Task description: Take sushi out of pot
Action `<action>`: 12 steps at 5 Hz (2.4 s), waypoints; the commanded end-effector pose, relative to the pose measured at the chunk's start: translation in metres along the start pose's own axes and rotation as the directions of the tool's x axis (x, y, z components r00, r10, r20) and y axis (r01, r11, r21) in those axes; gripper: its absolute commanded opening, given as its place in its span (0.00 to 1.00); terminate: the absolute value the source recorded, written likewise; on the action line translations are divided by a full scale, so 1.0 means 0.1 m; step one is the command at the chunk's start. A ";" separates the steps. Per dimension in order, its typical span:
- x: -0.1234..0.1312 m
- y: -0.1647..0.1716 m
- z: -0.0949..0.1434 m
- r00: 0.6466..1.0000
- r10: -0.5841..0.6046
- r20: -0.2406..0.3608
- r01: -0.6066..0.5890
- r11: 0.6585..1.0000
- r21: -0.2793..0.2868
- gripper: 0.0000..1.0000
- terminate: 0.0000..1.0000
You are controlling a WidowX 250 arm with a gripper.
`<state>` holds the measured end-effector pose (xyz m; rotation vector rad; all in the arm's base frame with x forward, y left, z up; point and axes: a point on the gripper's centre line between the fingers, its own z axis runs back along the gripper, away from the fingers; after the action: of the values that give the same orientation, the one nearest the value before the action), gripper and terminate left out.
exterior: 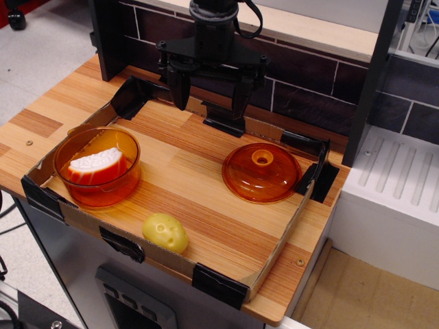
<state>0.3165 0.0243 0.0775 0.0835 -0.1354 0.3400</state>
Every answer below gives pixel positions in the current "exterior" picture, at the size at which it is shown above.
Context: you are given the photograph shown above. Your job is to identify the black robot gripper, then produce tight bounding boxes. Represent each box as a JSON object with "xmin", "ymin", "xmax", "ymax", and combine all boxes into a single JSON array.
[{"xmin": 156, "ymin": 1, "xmax": 269, "ymax": 120}]

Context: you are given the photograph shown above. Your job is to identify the orange and white toy sushi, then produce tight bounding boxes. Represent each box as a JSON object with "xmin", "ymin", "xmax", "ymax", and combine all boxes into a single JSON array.
[{"xmin": 68, "ymin": 147, "xmax": 128, "ymax": 186}]

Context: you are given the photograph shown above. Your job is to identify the orange transparent pot lid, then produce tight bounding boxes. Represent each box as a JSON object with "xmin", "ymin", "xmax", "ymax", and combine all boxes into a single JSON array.
[{"xmin": 222, "ymin": 143, "xmax": 302, "ymax": 204}]

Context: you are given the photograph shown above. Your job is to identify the orange transparent plastic pot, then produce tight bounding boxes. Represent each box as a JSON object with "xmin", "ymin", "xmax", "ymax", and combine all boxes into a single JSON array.
[{"xmin": 54, "ymin": 125, "xmax": 141, "ymax": 208}]

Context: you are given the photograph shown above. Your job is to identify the yellow toy potato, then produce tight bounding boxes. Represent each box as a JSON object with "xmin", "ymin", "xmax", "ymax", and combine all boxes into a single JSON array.
[{"xmin": 142, "ymin": 213, "xmax": 189, "ymax": 254}]

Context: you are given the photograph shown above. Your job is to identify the black caster wheel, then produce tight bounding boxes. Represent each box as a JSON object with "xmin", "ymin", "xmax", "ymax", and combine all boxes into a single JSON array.
[{"xmin": 8, "ymin": 8, "xmax": 27, "ymax": 31}]

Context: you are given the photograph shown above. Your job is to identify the white ribbed sink drainer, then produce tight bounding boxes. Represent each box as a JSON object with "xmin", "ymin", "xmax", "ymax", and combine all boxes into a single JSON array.
[{"xmin": 329, "ymin": 126, "xmax": 438, "ymax": 289}]

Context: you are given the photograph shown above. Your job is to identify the grey oven control panel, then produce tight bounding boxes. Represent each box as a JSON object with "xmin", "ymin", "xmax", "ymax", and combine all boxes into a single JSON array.
[{"xmin": 95, "ymin": 267, "xmax": 178, "ymax": 328}]

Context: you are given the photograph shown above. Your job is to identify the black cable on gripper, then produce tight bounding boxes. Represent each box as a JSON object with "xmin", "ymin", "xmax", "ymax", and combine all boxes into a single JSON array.
[{"xmin": 234, "ymin": 0, "xmax": 264, "ymax": 39}]

